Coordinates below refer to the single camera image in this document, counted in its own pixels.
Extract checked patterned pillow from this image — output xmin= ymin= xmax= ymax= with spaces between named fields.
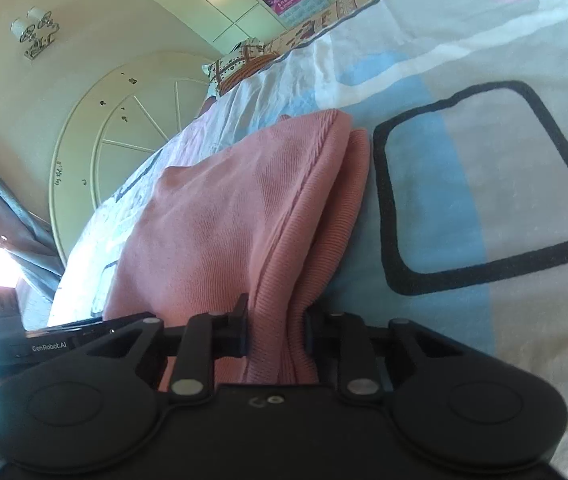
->
xmin=203 ymin=39 xmax=272 ymax=96

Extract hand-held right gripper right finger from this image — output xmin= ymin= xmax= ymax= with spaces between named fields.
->
xmin=304 ymin=305 xmax=471 ymax=404

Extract pastel patterned bedsheet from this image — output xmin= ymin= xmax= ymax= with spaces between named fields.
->
xmin=46 ymin=0 xmax=568 ymax=480

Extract yellow printed blanket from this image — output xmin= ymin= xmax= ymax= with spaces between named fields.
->
xmin=264 ymin=0 xmax=460 ymax=57

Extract twin-shade wall lamp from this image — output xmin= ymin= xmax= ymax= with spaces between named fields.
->
xmin=10 ymin=6 xmax=59 ymax=61

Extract pink knit sweater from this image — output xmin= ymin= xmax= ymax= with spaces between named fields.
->
xmin=101 ymin=109 xmax=371 ymax=395

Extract cream round headboard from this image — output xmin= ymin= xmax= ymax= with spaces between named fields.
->
xmin=48 ymin=50 xmax=215 ymax=267

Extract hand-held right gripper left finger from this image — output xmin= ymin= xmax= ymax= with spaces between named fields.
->
xmin=84 ymin=292 xmax=252 ymax=404

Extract orange striped cushion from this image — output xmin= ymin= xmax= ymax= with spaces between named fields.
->
xmin=221 ymin=50 xmax=287 ymax=92

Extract grey curtain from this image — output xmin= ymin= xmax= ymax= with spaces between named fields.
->
xmin=0 ymin=140 xmax=67 ymax=288

